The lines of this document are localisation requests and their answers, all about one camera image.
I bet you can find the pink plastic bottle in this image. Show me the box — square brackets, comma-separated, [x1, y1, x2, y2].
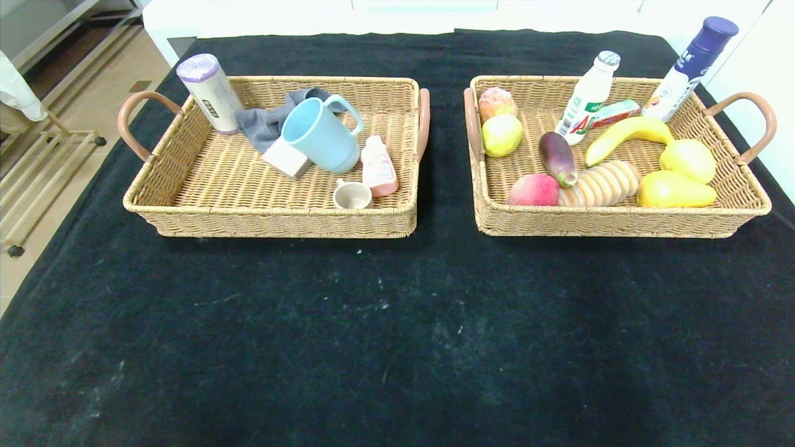
[361, 135, 400, 198]

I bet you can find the light blue plastic mug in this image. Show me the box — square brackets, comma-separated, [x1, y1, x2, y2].
[281, 93, 365, 174]

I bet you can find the yellow green card box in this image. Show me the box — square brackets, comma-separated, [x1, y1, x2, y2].
[261, 136, 313, 181]

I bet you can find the purple eggplant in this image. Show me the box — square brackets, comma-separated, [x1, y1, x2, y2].
[538, 132, 581, 188]

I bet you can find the yellow pear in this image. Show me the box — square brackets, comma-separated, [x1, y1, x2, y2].
[637, 170, 719, 209]

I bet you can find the large yellow lemon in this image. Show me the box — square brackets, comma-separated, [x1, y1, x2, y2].
[660, 138, 717, 184]

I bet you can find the small beige cup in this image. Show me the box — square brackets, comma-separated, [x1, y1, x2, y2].
[333, 178, 373, 210]

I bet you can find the black table cloth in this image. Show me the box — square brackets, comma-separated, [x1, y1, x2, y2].
[0, 28, 795, 447]

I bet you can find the yellow green apple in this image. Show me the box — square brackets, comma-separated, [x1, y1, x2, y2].
[481, 114, 524, 158]

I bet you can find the red peach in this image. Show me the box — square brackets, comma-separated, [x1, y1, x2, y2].
[507, 174, 560, 207]

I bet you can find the pink orange pastry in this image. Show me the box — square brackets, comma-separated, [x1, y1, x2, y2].
[478, 87, 519, 124]

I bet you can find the grey cloth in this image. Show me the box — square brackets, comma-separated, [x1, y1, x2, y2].
[235, 88, 350, 154]

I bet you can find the sliced bread loaf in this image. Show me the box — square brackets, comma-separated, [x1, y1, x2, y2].
[557, 160, 641, 208]

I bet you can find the white canister with purple lid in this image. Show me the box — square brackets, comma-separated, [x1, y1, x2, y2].
[176, 53, 244, 135]

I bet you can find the white milk bottle grey cap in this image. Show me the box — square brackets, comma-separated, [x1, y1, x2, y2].
[553, 50, 620, 146]

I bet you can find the white table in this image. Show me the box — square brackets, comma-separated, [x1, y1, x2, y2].
[142, 0, 684, 68]

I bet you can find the green and red small box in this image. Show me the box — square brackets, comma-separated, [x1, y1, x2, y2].
[587, 99, 640, 130]

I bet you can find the yellow banana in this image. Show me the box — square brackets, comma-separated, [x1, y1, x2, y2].
[585, 116, 675, 168]

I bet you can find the white bottle with blue cap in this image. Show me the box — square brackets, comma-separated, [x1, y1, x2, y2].
[641, 17, 740, 124]

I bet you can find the gold metal rack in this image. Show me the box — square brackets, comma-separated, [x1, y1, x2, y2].
[0, 0, 147, 260]

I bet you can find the white hanging fabric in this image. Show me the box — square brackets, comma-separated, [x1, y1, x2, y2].
[0, 51, 48, 122]

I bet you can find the wicker basket with brown handles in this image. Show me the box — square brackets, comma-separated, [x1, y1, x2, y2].
[463, 74, 777, 239]
[118, 76, 430, 239]

